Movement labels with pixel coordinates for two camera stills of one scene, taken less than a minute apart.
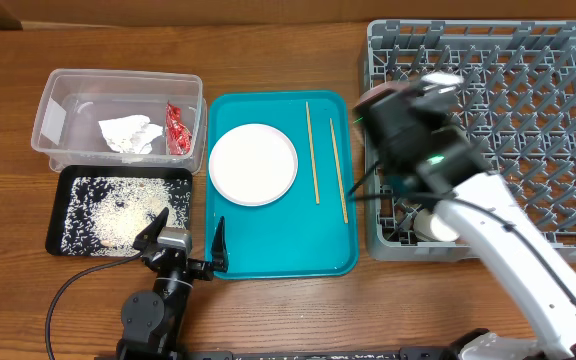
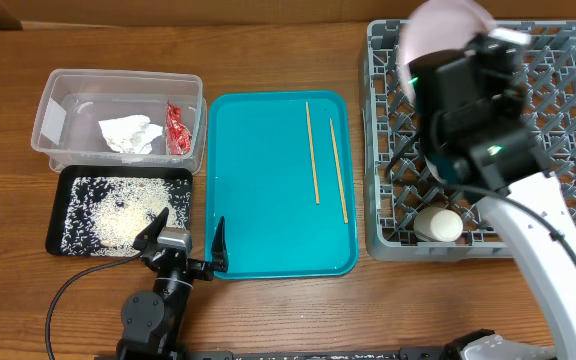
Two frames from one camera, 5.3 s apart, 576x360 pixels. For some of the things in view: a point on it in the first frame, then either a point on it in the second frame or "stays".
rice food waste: x=104 y=215 stays
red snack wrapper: x=178 y=138 stays
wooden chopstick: x=340 y=179 stays
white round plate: x=253 y=164 → x=439 y=26
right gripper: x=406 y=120 → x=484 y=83
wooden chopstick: x=312 y=152 stays
